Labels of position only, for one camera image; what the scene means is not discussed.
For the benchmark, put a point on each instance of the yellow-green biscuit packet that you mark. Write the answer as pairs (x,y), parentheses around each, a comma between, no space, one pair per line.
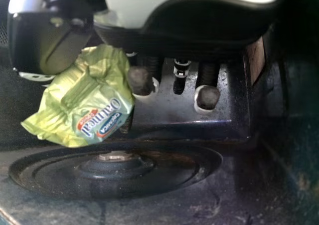
(82,105)

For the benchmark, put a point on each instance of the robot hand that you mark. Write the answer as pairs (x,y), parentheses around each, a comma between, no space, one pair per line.
(199,23)

